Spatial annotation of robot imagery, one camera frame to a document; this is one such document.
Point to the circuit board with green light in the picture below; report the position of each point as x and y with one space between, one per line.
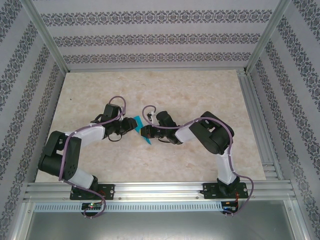
92 206

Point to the small dark circuit board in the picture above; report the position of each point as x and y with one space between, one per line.
229 205

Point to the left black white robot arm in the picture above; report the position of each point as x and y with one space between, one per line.
50 162

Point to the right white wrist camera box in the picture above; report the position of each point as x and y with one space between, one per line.
152 120

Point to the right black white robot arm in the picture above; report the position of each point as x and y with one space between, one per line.
212 137

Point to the blue paper sheet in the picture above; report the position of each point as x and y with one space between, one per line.
138 122

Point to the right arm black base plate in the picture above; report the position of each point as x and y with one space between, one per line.
210 190

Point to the aluminium side rails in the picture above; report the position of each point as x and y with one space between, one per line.
250 100

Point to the aluminium frame post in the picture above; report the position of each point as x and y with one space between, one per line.
268 35
43 35

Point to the long aluminium mounting rail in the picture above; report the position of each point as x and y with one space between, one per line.
160 190

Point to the grey sheet metal tray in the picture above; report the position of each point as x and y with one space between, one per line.
150 225

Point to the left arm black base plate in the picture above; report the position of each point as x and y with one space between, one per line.
110 191

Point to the thin aluminium wall strip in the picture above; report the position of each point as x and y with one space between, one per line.
150 69

